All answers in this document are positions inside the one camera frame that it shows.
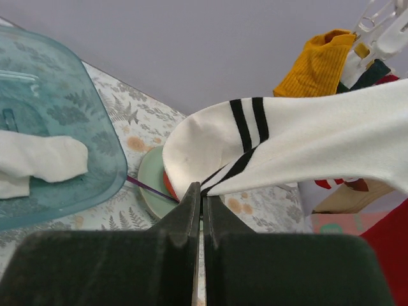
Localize purple fork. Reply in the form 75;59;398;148
126;175;177;203

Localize yellow sock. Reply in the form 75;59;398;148
273;29;356;98

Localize white clip hanger rack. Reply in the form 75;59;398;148
347;1;407;69

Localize plain white sock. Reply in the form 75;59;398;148
1;131;89;199

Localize orange saucer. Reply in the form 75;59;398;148
163;171;180;203

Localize white sock black stripes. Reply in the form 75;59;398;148
163;80;407;198

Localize teal plastic basin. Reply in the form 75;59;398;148
1;26;128;230

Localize beige brown striped sock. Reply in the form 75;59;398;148
312;178;395;214

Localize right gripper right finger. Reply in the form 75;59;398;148
202;196;394;305

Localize red sock white pattern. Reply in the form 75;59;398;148
361;201;407;305

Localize light green plate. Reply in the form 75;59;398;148
137;146;177;219

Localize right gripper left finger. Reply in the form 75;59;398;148
1;182;201;305

